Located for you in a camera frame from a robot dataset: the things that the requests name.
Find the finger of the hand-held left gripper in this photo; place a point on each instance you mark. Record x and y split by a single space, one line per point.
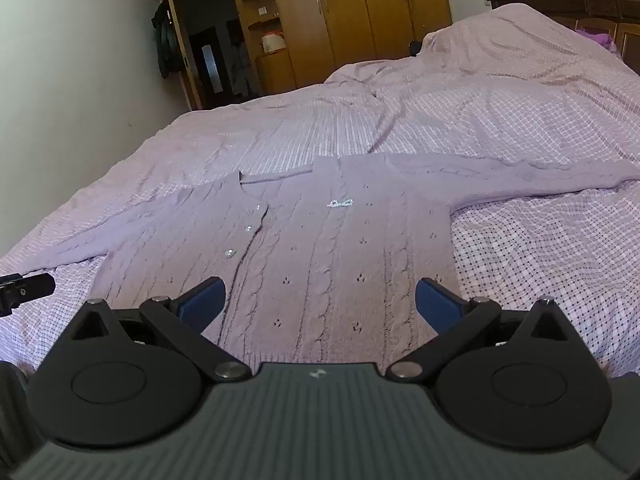
30 287

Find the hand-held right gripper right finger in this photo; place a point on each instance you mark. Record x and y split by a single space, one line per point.
436 305

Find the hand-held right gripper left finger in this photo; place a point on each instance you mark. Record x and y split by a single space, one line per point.
204 301

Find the checked pink bed sheet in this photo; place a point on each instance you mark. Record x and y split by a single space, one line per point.
450 110

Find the wooden door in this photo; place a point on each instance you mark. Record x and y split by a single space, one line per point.
181 55

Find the small dark object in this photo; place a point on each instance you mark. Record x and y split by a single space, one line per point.
415 48

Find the dark hanging jacket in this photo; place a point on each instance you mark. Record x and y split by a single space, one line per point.
165 40

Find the white lidded container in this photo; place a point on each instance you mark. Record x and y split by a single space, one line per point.
273 42

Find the wooden wardrobe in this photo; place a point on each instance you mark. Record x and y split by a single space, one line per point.
360 10

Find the purple pillow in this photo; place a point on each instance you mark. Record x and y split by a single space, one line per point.
597 40

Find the dark wooden headboard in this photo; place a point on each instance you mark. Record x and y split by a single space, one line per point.
575 0

